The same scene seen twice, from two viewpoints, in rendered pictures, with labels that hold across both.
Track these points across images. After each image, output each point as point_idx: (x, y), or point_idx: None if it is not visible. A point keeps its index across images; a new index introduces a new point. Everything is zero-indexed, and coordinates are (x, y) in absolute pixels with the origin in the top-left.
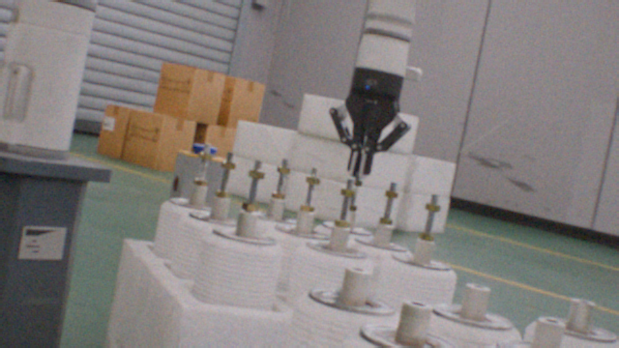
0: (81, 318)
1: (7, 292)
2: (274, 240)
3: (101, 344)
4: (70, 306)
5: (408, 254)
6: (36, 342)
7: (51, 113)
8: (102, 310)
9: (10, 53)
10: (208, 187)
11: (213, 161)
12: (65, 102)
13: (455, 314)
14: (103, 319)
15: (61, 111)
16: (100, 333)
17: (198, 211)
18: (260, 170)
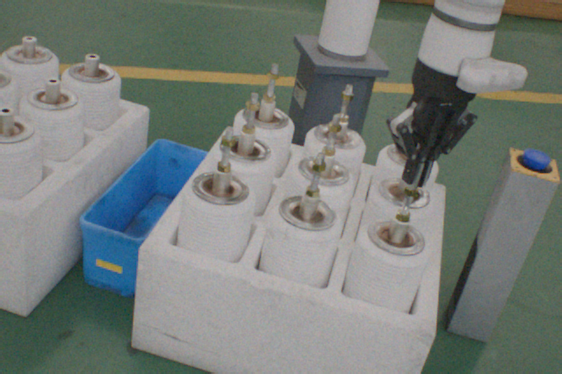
0: (521, 294)
1: (289, 111)
2: (254, 122)
3: (445, 276)
4: (558, 300)
5: (246, 193)
6: None
7: (322, 22)
8: (561, 320)
9: None
10: (500, 186)
11: (509, 163)
12: (327, 17)
13: (62, 98)
14: (529, 309)
15: (325, 22)
16: None
17: (358, 135)
18: (271, 71)
